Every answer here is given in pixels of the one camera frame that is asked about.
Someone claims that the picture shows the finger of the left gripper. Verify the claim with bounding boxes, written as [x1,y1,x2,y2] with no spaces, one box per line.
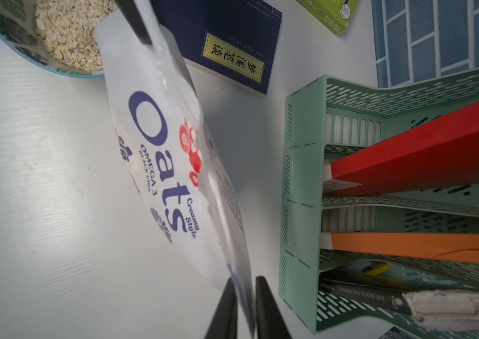
[115,0,152,45]

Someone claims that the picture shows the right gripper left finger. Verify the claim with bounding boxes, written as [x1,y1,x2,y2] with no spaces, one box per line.
[204,278,238,339]

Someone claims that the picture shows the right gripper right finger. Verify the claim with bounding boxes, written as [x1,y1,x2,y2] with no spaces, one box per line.
[256,275,292,339]

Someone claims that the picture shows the green leaf pattern bowl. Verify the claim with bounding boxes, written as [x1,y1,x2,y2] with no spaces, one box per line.
[0,0,117,79]

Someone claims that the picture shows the white purple oats bag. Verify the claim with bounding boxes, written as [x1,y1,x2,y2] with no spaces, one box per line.
[94,1,256,333]

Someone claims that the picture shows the dark blue book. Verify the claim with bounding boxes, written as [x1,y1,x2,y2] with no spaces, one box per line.
[153,0,283,95]

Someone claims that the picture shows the green comic book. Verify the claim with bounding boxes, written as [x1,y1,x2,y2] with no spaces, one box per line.
[297,0,360,37]

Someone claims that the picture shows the black worn book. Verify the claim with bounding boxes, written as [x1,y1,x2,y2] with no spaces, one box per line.
[318,274,479,331]

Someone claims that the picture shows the mint green file organizer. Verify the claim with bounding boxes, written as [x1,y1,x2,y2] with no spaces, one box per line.
[278,69,479,338]

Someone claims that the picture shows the orange folder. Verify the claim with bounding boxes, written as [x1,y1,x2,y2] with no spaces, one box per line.
[320,232,479,264]

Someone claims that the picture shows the red folder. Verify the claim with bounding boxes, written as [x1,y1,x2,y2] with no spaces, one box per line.
[323,102,479,196]

